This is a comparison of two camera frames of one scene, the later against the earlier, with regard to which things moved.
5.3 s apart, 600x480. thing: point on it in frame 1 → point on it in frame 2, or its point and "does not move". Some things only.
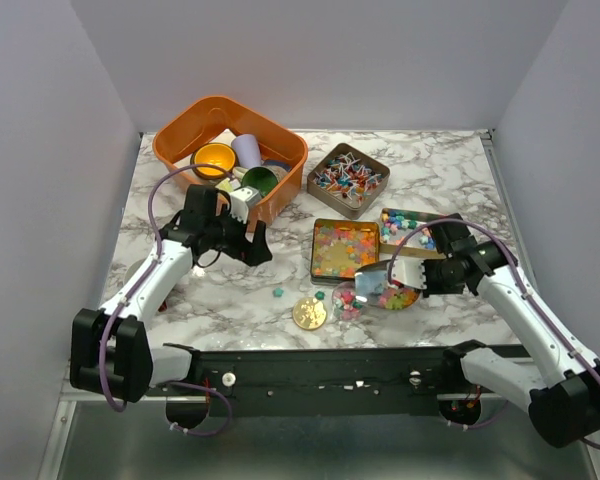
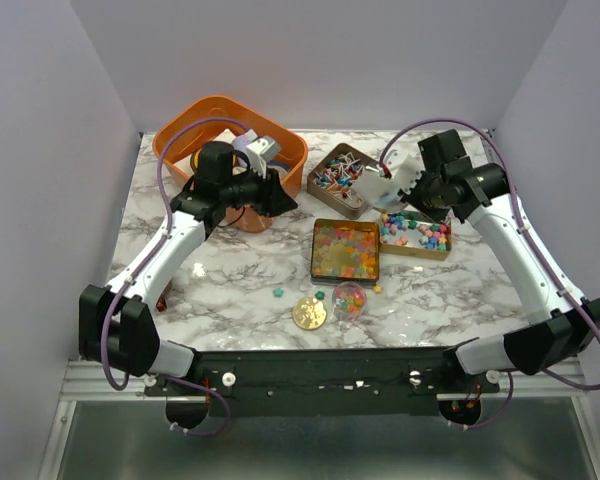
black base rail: x=338 y=381 does not move
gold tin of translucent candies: x=341 y=247 does not move
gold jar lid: x=309 y=313 does not move
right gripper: x=431 y=288 → x=409 y=195
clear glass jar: x=344 y=302 does not move
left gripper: x=251 y=252 → x=274 y=200
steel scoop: x=371 y=286 → x=385 y=197
